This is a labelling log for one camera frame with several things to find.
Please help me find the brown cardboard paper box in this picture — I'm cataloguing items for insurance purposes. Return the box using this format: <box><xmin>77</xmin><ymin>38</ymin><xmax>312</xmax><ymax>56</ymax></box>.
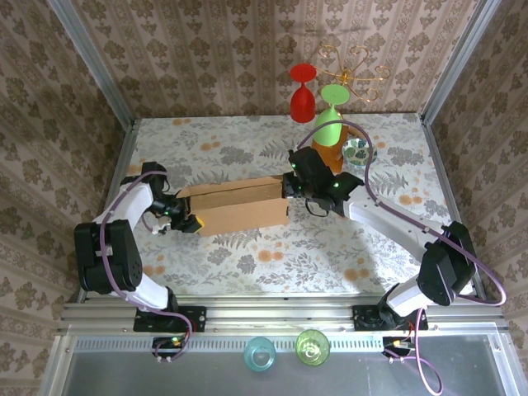
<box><xmin>175</xmin><ymin>175</ymin><xmax>290</xmax><ymax>238</ymax></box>

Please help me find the orange-brown wooden rack base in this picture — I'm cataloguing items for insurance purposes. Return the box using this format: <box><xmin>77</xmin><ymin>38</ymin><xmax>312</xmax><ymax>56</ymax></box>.
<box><xmin>311</xmin><ymin>123</ymin><xmax>346</xmax><ymax>174</ymax></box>

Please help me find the leaf pattern ceramic bowl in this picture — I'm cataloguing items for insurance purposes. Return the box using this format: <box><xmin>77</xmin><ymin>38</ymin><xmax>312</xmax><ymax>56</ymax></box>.
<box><xmin>342</xmin><ymin>138</ymin><xmax>379</xmax><ymax>168</ymax></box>

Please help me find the green plastic wine glass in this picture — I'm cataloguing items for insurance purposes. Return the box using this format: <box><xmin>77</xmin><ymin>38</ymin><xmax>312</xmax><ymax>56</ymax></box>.
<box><xmin>313</xmin><ymin>83</ymin><xmax>351</xmax><ymax>148</ymax></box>

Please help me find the floral patterned table cover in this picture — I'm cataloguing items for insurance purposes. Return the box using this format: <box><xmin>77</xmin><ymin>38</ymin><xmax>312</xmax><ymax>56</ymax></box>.
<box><xmin>88</xmin><ymin>113</ymin><xmax>475</xmax><ymax>296</ymax></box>

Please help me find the red plastic wine glass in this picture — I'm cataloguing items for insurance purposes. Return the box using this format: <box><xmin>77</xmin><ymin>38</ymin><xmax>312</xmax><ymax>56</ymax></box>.
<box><xmin>289</xmin><ymin>62</ymin><xmax>318</xmax><ymax>124</ymax></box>

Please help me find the left small circuit board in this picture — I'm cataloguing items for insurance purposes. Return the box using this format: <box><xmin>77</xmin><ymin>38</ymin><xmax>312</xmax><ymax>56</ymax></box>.
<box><xmin>152</xmin><ymin>336</ymin><xmax>189</xmax><ymax>358</ymax></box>

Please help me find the small circuit board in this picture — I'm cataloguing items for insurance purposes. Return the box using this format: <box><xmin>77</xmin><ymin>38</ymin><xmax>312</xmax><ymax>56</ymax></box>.
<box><xmin>152</xmin><ymin>336</ymin><xmax>189</xmax><ymax>358</ymax></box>
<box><xmin>382</xmin><ymin>336</ymin><xmax>417</xmax><ymax>358</ymax></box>

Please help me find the blue glass cup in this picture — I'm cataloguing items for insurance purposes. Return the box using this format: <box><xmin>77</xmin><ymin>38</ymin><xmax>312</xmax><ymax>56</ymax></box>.
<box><xmin>243</xmin><ymin>336</ymin><xmax>277</xmax><ymax>374</ymax></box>

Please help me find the green glass cup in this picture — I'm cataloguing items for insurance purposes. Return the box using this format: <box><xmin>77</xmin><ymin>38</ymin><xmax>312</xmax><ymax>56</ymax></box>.
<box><xmin>295</xmin><ymin>328</ymin><xmax>331</xmax><ymax>366</ymax></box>

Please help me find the grey metal tray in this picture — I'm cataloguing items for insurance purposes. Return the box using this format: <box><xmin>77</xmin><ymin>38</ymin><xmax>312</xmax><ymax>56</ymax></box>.
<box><xmin>39</xmin><ymin>333</ymin><xmax>528</xmax><ymax>396</ymax></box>

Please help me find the right small circuit board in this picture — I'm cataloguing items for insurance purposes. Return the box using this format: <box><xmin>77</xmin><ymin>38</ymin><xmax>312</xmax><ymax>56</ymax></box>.
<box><xmin>382</xmin><ymin>336</ymin><xmax>417</xmax><ymax>358</ymax></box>

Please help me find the aluminium table side rail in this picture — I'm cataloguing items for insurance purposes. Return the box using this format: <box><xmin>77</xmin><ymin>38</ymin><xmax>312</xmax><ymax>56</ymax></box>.
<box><xmin>419</xmin><ymin>115</ymin><xmax>488</xmax><ymax>300</ymax></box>
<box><xmin>77</xmin><ymin>118</ymin><xmax>139</xmax><ymax>304</ymax></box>

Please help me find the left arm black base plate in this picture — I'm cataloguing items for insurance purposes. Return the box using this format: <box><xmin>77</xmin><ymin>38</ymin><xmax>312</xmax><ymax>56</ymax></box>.
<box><xmin>134</xmin><ymin>305</ymin><xmax>207</xmax><ymax>333</ymax></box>

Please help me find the gold wire glass rack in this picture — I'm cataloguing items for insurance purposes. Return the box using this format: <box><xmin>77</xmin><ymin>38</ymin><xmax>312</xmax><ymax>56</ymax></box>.
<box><xmin>317</xmin><ymin>44</ymin><xmax>392</xmax><ymax>102</ymax></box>

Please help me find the long aluminium mounting rail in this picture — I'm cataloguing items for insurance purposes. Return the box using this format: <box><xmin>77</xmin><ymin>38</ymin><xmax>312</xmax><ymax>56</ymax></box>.
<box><xmin>57</xmin><ymin>299</ymin><xmax>508</xmax><ymax>336</ymax></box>

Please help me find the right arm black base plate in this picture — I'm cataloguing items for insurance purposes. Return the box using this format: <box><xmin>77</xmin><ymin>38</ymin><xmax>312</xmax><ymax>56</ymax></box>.
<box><xmin>352</xmin><ymin>304</ymin><xmax>429</xmax><ymax>332</ymax></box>

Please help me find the aluminium frame post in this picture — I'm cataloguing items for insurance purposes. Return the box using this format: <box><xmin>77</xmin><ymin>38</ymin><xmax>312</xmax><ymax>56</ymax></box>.
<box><xmin>51</xmin><ymin>0</ymin><xmax>137</xmax><ymax>125</ymax></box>
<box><xmin>420</xmin><ymin>0</ymin><xmax>507</xmax><ymax>125</ymax></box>

